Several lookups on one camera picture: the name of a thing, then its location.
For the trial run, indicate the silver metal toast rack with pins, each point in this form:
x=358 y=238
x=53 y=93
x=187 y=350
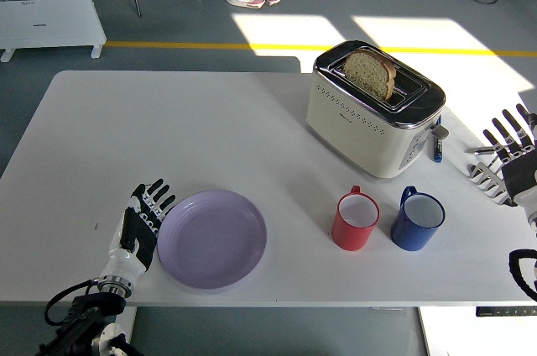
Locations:
x=486 y=184

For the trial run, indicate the white table leg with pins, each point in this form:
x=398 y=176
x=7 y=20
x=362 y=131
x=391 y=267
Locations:
x=423 y=331
x=128 y=331

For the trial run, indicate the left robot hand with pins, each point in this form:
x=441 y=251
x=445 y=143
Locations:
x=138 y=234

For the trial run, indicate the silver pen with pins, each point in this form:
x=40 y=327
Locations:
x=478 y=150

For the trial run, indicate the blue marker pen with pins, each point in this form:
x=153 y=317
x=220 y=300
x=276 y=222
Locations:
x=438 y=150

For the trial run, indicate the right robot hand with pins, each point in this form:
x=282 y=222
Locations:
x=520 y=175

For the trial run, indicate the black table control panel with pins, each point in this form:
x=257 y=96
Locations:
x=503 y=312

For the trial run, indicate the purple plate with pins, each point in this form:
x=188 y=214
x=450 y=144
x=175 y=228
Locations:
x=212 y=240

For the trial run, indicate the blue enamel mug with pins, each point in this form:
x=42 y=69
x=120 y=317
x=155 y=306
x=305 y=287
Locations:
x=411 y=238

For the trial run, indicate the white panel heater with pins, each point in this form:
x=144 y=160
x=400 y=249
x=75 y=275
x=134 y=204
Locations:
x=46 y=16

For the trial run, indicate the red enamel mug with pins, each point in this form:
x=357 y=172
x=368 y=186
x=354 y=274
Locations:
x=350 y=236

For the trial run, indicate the cream and chrome toaster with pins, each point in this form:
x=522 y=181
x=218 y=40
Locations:
x=356 y=129

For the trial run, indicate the brown bread slice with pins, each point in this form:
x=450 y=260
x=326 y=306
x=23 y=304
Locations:
x=369 y=72

